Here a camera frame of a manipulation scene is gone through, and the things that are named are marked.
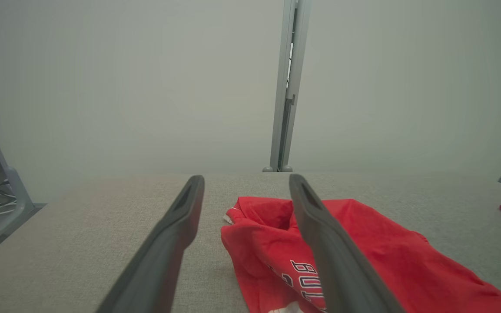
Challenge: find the grey metal partition post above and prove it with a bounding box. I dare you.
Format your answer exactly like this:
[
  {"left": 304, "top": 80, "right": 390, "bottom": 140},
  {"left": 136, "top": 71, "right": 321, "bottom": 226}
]
[{"left": 262, "top": 0, "right": 312, "bottom": 173}]

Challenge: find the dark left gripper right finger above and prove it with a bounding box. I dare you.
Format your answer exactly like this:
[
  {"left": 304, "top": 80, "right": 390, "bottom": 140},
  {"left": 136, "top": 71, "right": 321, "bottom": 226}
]
[{"left": 289, "top": 174, "right": 407, "bottom": 313}]

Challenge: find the red jersey with printed letters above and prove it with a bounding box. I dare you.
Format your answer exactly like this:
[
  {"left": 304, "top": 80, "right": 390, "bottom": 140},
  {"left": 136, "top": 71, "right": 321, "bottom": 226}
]
[{"left": 221, "top": 196, "right": 501, "bottom": 313}]

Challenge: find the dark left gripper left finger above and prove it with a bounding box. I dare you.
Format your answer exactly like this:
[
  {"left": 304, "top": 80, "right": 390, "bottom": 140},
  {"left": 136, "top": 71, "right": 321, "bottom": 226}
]
[{"left": 96, "top": 175, "right": 205, "bottom": 313}]

